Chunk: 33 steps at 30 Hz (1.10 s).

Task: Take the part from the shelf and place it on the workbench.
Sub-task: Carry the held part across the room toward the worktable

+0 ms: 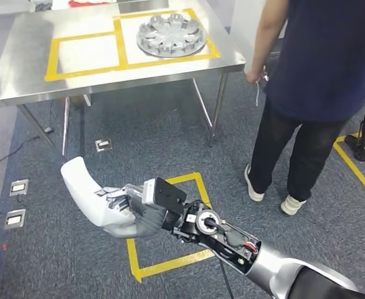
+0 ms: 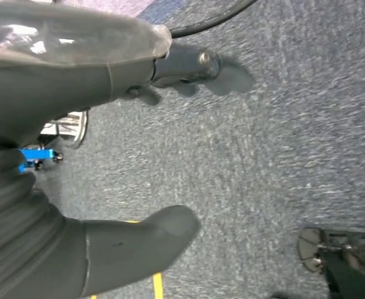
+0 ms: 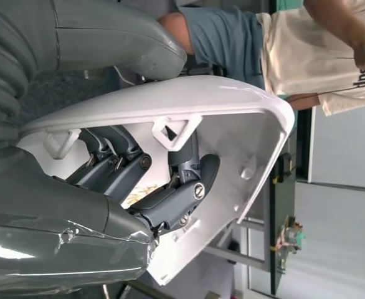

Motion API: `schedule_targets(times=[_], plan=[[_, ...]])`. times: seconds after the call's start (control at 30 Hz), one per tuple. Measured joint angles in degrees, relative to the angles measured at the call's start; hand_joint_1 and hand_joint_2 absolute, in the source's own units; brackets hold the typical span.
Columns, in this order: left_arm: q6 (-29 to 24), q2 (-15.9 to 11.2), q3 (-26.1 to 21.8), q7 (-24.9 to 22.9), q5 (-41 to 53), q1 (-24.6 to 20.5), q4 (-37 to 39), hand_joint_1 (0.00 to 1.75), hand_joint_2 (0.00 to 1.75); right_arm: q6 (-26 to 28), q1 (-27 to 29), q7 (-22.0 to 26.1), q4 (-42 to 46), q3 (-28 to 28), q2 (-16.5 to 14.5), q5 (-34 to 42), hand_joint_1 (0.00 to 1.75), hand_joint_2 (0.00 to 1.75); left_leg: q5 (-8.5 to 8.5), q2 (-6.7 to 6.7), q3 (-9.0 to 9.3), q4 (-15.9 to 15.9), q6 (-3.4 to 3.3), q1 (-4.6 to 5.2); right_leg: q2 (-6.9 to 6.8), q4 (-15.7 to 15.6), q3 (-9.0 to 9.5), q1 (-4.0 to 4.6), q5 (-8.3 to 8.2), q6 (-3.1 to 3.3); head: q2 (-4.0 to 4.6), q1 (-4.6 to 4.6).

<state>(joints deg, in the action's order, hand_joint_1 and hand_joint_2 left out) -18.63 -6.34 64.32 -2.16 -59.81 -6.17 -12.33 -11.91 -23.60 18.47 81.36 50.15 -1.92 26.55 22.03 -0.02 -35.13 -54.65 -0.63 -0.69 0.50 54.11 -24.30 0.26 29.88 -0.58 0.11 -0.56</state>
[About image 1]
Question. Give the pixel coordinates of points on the grey wheel hubcap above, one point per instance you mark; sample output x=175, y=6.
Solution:
x=170, y=35

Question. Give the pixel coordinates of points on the yellow table tape frame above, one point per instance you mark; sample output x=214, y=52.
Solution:
x=51, y=57
x=215, y=49

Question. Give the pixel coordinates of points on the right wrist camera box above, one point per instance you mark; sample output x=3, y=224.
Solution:
x=168, y=194

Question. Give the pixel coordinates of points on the stainless steel workbench table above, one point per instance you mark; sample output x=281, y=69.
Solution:
x=23, y=62

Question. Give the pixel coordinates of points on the metal floor socket plate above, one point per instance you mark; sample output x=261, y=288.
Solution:
x=103, y=145
x=19, y=188
x=14, y=219

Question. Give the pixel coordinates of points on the yellow floor tape square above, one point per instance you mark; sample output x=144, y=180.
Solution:
x=353, y=169
x=170, y=266

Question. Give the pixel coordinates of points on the white curved plastic part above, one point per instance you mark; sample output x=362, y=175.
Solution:
x=82, y=185

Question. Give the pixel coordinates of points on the person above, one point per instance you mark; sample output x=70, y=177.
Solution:
x=319, y=62

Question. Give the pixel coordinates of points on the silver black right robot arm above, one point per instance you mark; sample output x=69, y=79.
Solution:
x=273, y=272

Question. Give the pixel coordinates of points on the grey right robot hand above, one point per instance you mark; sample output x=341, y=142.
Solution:
x=123, y=229

